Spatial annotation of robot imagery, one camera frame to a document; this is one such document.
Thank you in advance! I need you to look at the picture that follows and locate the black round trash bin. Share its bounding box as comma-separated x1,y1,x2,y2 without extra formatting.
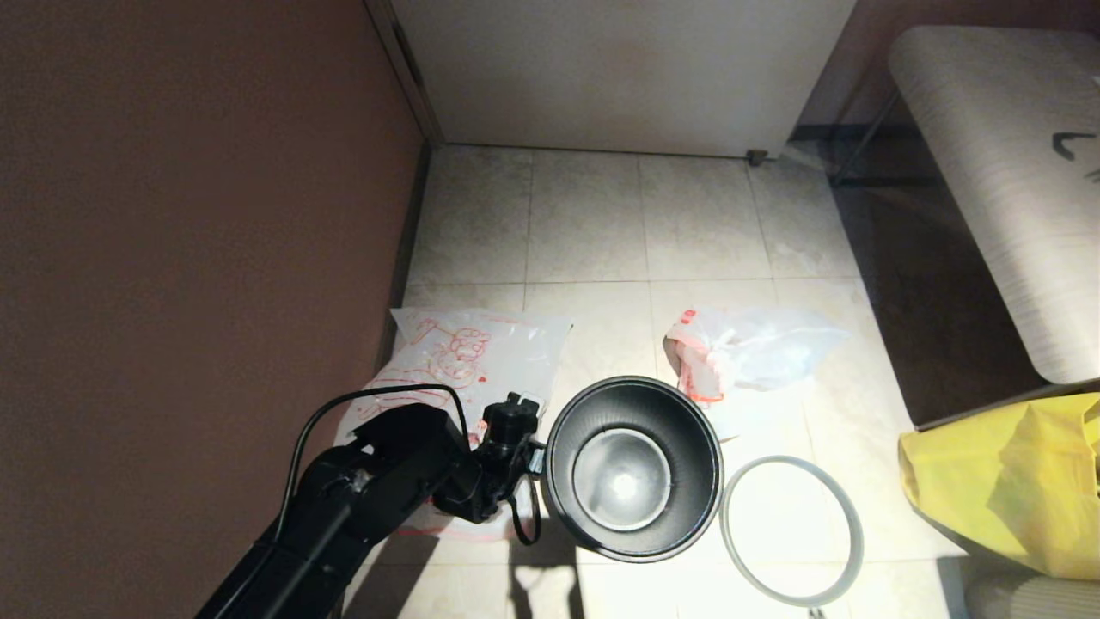
543,376,725,564

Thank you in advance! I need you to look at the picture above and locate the clear plastic bag red print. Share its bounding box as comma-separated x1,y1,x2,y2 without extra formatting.
335,307,574,542

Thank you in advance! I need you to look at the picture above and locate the beige wooden table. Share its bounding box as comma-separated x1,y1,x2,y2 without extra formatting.
888,26,1100,385

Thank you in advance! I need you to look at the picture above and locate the white cabinet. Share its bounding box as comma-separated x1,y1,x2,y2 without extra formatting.
391,0,860,160

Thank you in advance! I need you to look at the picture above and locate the yellow plastic bag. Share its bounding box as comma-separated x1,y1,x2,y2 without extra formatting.
898,394,1100,581

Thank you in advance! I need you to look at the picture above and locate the grey bin rim ring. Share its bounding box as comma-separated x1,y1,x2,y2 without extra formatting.
720,456,865,607

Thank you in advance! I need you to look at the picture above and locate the grey metal furniture frame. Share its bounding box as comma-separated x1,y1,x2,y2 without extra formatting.
789,86,946,188

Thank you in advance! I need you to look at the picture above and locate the white plastic bag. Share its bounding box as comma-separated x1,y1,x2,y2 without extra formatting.
663,307,852,441

